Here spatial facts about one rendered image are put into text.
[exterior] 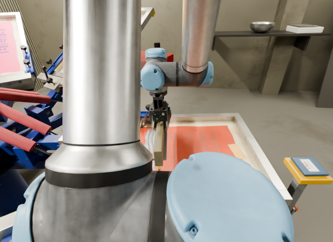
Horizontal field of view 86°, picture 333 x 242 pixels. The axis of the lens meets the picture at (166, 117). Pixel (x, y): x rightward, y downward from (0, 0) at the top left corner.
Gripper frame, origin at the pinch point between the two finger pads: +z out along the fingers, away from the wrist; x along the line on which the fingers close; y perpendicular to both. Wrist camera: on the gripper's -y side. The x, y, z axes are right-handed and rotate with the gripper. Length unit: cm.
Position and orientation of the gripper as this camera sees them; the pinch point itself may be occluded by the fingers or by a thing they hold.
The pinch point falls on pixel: (160, 128)
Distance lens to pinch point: 82.7
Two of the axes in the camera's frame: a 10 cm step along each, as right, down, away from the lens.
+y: -0.2, 5.3, -8.5
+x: 10.0, -0.2, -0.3
